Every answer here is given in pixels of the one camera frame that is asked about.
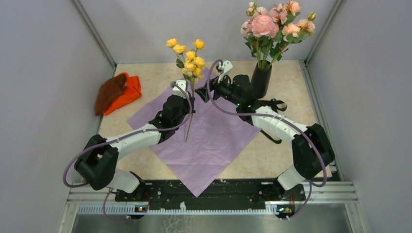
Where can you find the aluminium corner frame post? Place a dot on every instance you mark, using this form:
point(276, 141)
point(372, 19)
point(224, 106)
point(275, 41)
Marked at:
point(93, 32)

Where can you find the orange cloth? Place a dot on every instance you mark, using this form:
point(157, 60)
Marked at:
point(131, 92)

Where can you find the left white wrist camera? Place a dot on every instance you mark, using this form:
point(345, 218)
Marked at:
point(180, 89)

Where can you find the black vase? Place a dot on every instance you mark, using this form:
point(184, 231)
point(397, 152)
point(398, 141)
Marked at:
point(260, 79)

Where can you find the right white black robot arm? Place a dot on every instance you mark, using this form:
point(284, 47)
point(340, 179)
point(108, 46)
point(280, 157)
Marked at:
point(311, 148)

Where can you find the black ribbon with gold lettering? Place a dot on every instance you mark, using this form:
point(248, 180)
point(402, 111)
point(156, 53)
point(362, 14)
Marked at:
point(275, 105)

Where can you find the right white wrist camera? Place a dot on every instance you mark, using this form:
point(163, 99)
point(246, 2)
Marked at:
point(224, 67)

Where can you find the aluminium front rail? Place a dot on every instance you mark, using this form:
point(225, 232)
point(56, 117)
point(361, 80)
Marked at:
point(100, 202)

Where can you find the brown cloth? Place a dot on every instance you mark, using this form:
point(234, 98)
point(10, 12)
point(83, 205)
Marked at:
point(109, 92)

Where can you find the right aluminium frame post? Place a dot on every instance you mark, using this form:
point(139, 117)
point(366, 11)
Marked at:
point(322, 34)

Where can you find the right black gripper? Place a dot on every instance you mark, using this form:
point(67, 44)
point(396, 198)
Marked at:
point(215, 86)

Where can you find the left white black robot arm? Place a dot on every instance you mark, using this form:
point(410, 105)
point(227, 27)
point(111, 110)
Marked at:
point(97, 163)

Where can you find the peach flower stem in vase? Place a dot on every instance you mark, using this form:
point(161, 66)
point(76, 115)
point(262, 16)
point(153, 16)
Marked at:
point(293, 6)

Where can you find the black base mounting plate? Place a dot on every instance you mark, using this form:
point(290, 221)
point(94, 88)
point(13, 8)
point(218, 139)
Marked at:
point(220, 189)

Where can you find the pink and white flower bunch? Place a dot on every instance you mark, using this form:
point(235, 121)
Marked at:
point(262, 31)

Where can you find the yellow rose bunch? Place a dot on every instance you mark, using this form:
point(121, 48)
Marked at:
point(188, 61)

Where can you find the pink flower stem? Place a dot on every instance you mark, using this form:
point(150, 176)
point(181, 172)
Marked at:
point(290, 32)
point(246, 29)
point(270, 38)

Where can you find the purple wrapping paper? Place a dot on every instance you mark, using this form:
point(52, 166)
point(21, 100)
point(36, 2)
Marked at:
point(215, 140)

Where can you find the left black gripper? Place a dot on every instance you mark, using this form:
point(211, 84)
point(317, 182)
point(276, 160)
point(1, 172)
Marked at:
point(192, 100)

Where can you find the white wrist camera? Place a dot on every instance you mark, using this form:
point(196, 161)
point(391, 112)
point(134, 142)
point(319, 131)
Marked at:
point(180, 89)
point(224, 67)

